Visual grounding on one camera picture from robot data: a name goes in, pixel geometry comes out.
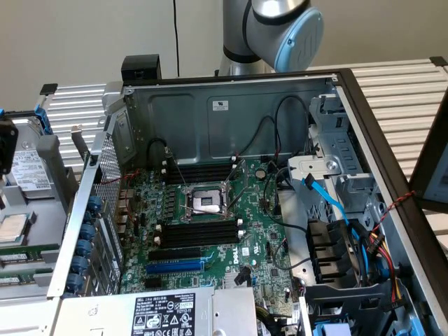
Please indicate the white case sticker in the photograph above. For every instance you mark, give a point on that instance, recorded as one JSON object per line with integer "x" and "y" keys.
{"x": 220, "y": 105}

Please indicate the grey metal disk bay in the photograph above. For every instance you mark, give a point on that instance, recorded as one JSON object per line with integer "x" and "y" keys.
{"x": 336, "y": 147}

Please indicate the grey parts rack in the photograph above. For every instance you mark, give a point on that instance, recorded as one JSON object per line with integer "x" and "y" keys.
{"x": 49, "y": 224}

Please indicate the silver coin battery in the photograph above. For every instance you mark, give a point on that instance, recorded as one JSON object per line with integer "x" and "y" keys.
{"x": 259, "y": 173}

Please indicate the black framed side panel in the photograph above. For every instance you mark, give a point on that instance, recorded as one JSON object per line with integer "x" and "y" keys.
{"x": 423, "y": 189}

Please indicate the silver CPU chip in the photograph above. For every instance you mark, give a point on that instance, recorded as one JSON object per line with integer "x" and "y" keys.
{"x": 12, "y": 227}

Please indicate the long black expansion slot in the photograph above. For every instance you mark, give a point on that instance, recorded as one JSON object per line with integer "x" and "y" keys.
{"x": 175, "y": 255}

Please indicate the silver power supply unit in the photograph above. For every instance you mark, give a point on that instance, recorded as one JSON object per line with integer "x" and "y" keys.
{"x": 105, "y": 315}

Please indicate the black plastic box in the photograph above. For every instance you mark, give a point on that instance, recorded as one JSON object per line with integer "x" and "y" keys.
{"x": 140, "y": 64}

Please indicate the short black expansion slot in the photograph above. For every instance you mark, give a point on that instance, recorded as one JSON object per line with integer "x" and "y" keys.
{"x": 153, "y": 283}

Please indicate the blue plastic disk bracket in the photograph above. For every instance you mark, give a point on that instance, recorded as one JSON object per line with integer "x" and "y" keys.
{"x": 43, "y": 119}

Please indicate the silver Toshiba hard disk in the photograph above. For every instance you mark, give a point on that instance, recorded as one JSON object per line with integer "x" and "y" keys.
{"x": 31, "y": 168}

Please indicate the thin metal locking lever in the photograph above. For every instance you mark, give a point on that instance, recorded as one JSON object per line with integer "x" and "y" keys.
{"x": 199, "y": 210}
{"x": 176, "y": 167}

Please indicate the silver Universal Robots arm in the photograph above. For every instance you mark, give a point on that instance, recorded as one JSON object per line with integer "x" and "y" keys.
{"x": 245, "y": 28}

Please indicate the dark grey plastic bracket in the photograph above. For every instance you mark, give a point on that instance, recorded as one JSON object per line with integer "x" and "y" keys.
{"x": 350, "y": 308}

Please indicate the small silver heatsink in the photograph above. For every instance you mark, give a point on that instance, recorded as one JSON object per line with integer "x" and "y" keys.
{"x": 229, "y": 280}

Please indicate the blue card retention clip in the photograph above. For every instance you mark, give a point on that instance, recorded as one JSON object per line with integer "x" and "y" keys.
{"x": 84, "y": 248}
{"x": 95, "y": 203}
{"x": 80, "y": 265}
{"x": 75, "y": 281}
{"x": 87, "y": 232}

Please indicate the open black PC case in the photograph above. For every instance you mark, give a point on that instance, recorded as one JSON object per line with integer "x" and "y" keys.
{"x": 252, "y": 91}

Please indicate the metal socket cover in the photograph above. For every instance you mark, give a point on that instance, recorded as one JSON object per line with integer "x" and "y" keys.
{"x": 245, "y": 176}

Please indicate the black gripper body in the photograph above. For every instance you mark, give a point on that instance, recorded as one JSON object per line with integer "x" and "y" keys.
{"x": 7, "y": 147}

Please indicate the black table end cap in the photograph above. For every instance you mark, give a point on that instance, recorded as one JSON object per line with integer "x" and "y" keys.
{"x": 49, "y": 89}
{"x": 439, "y": 61}

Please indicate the green Dell motherboard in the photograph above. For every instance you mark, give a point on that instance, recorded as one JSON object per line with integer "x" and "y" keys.
{"x": 259, "y": 210}

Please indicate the CPU socket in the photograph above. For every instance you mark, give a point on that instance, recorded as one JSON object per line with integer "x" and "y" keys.
{"x": 204, "y": 201}

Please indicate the blue expansion slot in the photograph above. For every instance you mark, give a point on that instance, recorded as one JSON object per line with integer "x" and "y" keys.
{"x": 175, "y": 267}

